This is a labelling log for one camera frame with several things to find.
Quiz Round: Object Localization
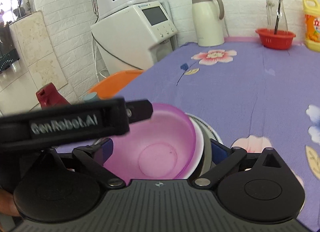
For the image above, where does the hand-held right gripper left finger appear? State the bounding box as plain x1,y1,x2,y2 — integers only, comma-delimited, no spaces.
34,139,125,188

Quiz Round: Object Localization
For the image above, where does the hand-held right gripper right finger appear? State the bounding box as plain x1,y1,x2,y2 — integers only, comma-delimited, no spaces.
191,139,291,188

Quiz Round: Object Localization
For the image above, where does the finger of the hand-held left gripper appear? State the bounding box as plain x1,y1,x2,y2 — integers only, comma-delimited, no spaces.
125,99,154,124

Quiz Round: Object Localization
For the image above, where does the stainless steel bowl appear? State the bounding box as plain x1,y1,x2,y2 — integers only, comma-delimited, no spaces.
194,119,218,174

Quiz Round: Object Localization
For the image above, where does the white ceramic bowl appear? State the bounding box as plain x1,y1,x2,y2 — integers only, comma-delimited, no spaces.
184,114,205,174

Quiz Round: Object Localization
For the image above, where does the white plate with blue rim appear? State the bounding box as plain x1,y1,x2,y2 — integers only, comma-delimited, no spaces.
186,112,223,146

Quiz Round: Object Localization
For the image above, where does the purple plastic bowl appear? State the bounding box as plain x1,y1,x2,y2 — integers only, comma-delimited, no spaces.
102,103,197,180

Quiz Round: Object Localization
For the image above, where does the person's left hand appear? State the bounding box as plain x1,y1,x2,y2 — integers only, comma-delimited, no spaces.
0,188,21,217

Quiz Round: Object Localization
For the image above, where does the dark red bottle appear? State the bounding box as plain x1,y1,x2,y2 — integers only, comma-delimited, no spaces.
35,82,71,109

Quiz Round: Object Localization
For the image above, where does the purple floral tablecloth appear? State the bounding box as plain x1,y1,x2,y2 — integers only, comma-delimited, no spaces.
55,36,320,232

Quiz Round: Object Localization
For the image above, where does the white appliance with screen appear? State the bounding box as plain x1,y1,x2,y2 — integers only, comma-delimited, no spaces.
90,0,179,72

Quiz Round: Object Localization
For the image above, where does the dark green rack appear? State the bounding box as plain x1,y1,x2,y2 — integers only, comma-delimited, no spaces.
0,48,21,73

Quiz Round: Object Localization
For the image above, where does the cream thermal jug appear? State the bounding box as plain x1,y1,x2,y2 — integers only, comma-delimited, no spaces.
191,0,226,47

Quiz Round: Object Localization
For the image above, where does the red plastic basket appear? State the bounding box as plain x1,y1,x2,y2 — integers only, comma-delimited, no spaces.
255,28,296,50

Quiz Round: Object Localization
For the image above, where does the clear glass bottle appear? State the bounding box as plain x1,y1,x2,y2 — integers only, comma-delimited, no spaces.
265,0,288,32

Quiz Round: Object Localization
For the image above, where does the dark stick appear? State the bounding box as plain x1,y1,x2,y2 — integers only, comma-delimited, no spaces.
274,0,282,35

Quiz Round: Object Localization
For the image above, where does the yellow detergent bottle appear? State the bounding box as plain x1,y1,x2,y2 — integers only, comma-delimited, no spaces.
302,0,320,53

